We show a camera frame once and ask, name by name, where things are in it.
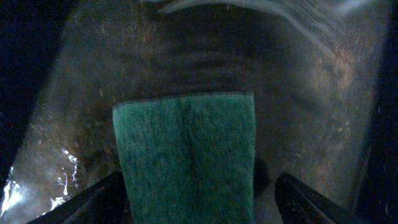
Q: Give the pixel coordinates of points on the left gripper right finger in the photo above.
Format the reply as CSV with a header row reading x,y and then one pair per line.
x,y
300,204

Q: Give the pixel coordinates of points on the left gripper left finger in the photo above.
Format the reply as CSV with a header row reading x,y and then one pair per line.
x,y
102,203

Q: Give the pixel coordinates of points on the green yellow sponge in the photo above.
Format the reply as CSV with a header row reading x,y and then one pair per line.
x,y
188,159

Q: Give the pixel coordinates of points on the black rectangular tray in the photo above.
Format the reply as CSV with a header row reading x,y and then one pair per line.
x,y
311,65

